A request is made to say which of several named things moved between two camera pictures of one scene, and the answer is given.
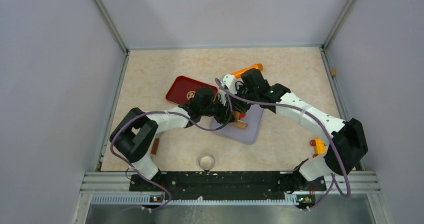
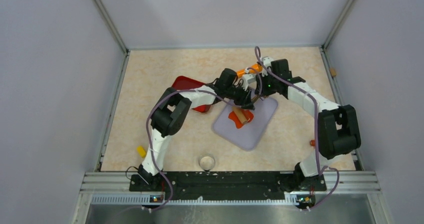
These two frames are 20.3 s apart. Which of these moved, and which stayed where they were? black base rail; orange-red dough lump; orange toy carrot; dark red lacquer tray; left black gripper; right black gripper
Moved: orange-red dough lump; right black gripper; left black gripper
Stayed: dark red lacquer tray; orange toy carrot; black base rail
